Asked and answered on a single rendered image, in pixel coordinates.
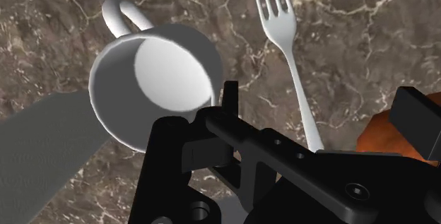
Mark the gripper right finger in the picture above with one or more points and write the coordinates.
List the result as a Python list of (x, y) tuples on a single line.
[(406, 189)]

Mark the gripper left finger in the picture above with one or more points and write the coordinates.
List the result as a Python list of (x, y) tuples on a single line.
[(172, 168)]

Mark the orange rounded object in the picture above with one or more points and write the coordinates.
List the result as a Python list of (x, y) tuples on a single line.
[(379, 137)]

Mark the white mug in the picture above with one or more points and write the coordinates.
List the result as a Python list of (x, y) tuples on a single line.
[(120, 113)]

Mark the silver fork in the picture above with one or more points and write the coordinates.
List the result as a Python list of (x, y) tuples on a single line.
[(280, 27)]

